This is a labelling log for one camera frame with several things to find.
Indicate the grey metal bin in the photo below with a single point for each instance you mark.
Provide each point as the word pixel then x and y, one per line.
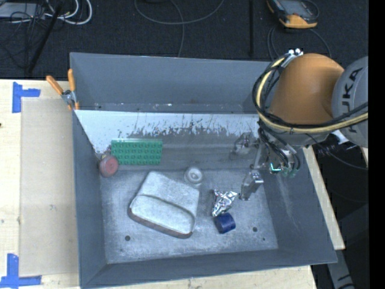
pixel 168 251

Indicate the green studded flat plate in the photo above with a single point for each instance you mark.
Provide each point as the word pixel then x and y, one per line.
pixel 136 152

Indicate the dark blue cylinder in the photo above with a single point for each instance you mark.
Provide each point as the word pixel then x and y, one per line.
pixel 225 223

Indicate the crumpled silver foil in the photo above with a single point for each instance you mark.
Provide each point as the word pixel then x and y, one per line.
pixel 222 203

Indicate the red-brown round disc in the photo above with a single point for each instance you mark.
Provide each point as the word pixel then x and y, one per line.
pixel 109 165

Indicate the pale brown flat board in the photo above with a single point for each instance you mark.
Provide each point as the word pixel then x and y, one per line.
pixel 48 191

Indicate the clear glass thing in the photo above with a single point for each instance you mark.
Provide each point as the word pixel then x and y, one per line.
pixel 193 175

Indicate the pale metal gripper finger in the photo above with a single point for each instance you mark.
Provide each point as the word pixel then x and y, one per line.
pixel 251 185
pixel 243 143

